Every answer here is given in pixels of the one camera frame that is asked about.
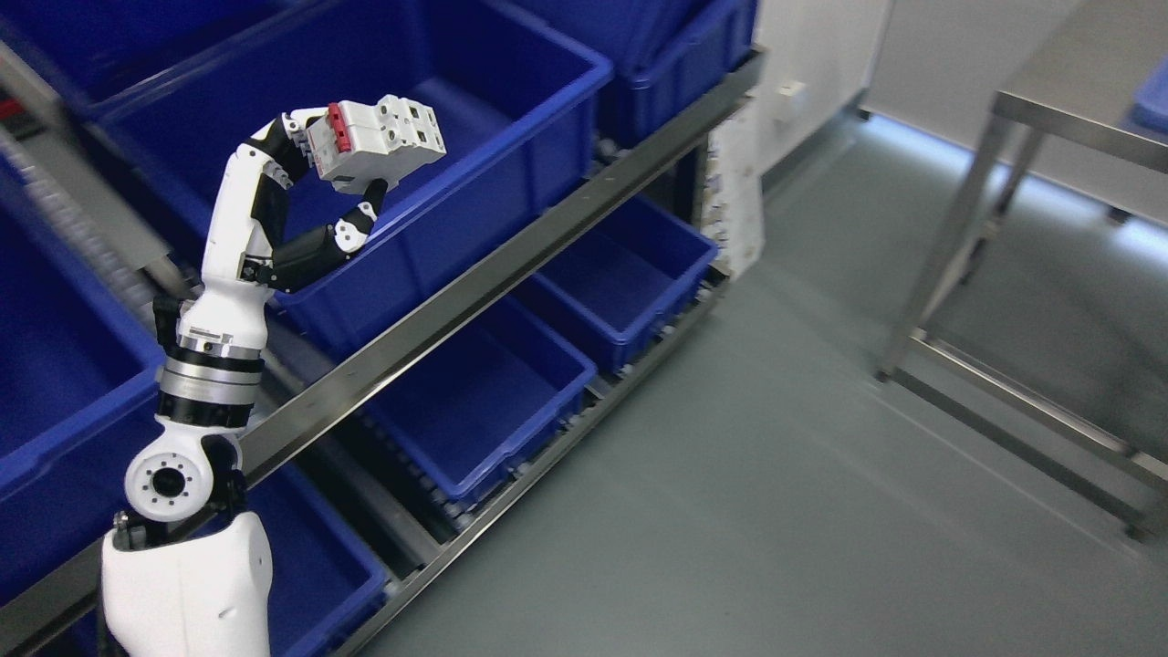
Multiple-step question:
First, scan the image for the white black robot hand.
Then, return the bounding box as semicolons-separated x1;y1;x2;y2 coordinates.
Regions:
159;104;391;358

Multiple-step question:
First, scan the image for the white red circuit breaker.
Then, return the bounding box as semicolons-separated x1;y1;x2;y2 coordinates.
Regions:
306;95;446;195

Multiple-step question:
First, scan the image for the metal shelf rack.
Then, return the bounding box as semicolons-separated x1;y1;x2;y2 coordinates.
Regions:
0;36;767;657

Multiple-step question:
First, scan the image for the blue bin upper left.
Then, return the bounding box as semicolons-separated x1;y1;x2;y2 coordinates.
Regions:
1;162;160;603

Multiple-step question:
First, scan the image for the blue bin top left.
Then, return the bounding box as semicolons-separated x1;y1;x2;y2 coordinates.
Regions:
1;1;296;108

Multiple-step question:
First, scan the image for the blue bin lower middle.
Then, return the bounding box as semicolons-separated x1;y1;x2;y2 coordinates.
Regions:
366;296;598;506

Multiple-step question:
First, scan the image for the large blue bin upper middle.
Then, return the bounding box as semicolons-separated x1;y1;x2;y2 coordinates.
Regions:
95;1;613;360

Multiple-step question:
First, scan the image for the blue bin lower left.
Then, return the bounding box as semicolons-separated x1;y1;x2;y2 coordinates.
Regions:
64;461;391;657

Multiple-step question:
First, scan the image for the blue bin lower right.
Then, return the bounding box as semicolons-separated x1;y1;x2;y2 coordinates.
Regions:
513;195;719;373

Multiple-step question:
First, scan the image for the blue bin upper right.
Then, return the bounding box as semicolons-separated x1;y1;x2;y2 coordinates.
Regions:
517;1;758;147

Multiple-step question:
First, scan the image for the stainless steel table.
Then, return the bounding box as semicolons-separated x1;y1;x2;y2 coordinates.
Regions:
878;0;1168;539

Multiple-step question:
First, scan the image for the blue plastic tray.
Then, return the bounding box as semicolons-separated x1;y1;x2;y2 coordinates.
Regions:
1128;57;1167;134

